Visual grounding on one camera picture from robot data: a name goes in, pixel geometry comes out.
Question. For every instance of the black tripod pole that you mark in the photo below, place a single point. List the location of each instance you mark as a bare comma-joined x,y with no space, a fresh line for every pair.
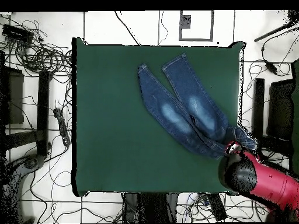
275,30

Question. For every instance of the black power adapter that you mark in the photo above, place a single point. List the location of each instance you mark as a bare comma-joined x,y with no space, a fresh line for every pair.
271,67

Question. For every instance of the dark green table cloth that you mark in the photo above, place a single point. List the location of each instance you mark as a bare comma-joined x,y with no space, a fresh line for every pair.
112,116

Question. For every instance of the black rectangular device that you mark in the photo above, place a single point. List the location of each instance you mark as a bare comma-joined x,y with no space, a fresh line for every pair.
217,206

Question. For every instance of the blue denim jeans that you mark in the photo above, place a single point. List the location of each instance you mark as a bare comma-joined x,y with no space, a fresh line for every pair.
182,98

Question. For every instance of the small grey square plate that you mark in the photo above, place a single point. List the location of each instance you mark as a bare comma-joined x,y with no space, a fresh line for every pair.
186,21

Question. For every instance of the grey wheeled stand base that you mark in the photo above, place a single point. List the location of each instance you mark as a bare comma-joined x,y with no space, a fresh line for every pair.
14,177

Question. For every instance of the black flat box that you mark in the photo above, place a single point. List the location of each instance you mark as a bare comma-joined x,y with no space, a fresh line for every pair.
17,33

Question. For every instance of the dark rectangular panel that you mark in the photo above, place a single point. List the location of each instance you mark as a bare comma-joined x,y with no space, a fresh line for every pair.
280,109
15,98

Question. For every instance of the black power strip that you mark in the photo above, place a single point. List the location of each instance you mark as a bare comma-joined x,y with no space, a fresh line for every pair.
62,126

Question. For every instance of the grey square frame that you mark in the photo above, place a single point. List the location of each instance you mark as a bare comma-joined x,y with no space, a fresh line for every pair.
212,25

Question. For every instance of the black upright stand bar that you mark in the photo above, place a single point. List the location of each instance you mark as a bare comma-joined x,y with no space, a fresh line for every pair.
43,112
258,105

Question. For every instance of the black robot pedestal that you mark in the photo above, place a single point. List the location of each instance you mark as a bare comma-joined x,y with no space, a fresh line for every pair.
151,207

